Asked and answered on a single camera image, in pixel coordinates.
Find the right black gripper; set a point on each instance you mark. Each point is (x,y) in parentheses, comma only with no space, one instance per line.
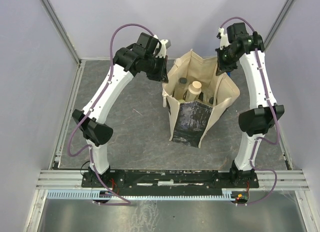
(221,68)

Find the clear square bottle back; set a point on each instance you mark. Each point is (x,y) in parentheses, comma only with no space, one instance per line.
(211,100)

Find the aluminium front rail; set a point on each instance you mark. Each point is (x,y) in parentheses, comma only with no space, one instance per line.
(287,180)

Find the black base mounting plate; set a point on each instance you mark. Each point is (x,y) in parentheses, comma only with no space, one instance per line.
(128,178)

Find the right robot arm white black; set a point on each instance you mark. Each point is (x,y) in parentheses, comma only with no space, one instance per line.
(237,46)

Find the beige jar wide lid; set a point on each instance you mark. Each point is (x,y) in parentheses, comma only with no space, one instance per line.
(194,90)

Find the light blue cable duct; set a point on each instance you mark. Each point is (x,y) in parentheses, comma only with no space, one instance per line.
(163,193)

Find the right aluminium frame post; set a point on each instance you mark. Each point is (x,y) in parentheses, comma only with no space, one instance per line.
(272,14)

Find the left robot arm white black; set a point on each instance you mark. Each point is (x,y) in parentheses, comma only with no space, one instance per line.
(148,55)

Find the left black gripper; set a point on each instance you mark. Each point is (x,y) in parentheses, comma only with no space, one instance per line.
(162,75)

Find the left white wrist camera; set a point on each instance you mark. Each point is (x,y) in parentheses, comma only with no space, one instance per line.
(161,47)

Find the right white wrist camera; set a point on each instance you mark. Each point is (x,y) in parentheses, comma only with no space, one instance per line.
(223,37)

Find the left aluminium frame post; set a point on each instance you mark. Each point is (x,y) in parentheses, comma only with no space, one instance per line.
(60,29)

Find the aluminium frame post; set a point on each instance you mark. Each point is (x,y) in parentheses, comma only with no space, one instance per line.
(272,14)
(60,29)

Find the small circuit board red led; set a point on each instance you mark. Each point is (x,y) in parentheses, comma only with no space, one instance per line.
(241,198)

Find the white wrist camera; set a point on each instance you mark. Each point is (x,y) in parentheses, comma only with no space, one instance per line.
(161,47)
(223,37)

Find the beige canvas tote bag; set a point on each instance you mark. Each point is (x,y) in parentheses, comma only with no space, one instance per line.
(190,121)

